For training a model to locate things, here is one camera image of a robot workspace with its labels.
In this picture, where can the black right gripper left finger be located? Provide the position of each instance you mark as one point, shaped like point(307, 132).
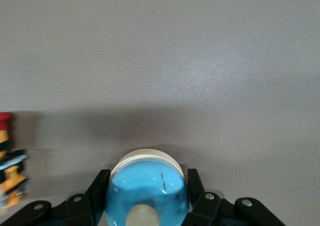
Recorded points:
point(82, 211)

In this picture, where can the blue call bell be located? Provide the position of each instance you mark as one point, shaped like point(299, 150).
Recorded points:
point(147, 186)

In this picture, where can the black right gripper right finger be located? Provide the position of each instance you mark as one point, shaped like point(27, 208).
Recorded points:
point(212, 211)

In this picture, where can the orange emergency stop button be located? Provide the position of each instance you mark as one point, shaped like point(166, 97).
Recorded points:
point(11, 181)

